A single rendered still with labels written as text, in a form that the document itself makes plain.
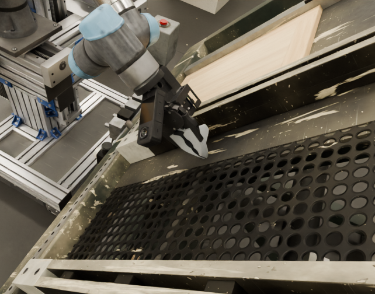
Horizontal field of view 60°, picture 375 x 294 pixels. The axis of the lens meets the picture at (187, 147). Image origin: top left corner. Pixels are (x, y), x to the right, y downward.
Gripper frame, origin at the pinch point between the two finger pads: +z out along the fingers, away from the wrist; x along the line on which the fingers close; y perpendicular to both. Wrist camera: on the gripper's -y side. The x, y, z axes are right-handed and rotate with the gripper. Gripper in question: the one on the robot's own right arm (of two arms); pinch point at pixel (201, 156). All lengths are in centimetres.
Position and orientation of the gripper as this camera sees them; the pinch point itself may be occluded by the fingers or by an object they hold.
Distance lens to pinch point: 71.7
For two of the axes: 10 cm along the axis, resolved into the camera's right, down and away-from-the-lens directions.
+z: 6.0, 7.0, 3.8
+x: -7.0, 2.3, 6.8
